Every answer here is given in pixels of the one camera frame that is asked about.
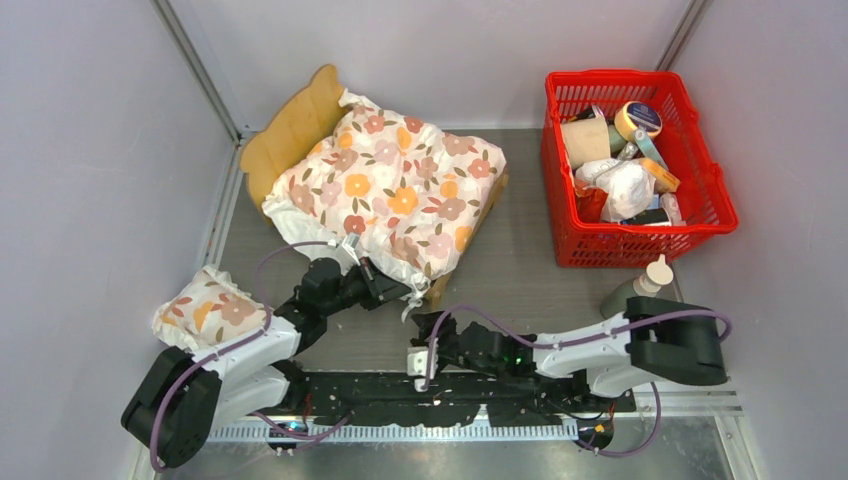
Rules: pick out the white crumpled plastic bag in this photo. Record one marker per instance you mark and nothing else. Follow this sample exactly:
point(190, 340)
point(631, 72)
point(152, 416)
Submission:
point(629, 189)

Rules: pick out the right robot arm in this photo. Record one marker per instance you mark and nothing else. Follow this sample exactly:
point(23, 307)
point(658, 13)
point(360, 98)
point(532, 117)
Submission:
point(651, 340)

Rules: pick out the red plastic basket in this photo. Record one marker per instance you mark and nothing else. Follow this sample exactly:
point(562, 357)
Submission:
point(674, 223)

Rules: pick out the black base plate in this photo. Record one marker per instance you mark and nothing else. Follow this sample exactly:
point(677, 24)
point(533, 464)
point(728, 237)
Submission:
point(382, 399)

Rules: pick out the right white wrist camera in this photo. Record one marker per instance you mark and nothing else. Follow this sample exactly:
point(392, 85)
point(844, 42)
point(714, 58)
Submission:
point(421, 365)

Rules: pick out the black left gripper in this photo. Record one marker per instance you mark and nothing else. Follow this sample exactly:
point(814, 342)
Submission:
point(378, 286)

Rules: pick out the green bottle with beige cap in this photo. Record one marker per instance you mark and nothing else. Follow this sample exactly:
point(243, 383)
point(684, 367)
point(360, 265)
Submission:
point(656, 275)

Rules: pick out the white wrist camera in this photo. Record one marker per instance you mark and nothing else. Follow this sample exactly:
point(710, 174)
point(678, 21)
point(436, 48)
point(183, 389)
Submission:
point(346, 252)
point(421, 365)

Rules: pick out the yellow tape roll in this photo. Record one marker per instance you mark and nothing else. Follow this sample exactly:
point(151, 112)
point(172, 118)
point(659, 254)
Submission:
point(634, 116)

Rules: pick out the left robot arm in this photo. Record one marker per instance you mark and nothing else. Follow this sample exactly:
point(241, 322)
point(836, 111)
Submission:
point(185, 397)

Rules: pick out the wooden pet bed frame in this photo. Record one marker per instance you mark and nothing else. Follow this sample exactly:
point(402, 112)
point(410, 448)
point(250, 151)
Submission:
point(308, 117)

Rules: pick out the aluminium rail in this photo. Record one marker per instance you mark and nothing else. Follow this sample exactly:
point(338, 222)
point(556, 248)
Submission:
point(288, 428)

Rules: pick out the large floral cushion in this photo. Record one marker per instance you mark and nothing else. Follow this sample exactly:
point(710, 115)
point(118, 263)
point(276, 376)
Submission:
point(412, 192)

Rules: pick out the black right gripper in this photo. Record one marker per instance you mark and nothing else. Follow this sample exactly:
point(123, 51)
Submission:
point(427, 322)

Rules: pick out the small floral pillow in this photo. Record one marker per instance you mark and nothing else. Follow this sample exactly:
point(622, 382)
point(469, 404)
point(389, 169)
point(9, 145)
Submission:
point(208, 311)

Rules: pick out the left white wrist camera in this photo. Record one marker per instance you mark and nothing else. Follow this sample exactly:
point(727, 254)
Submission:
point(346, 252)

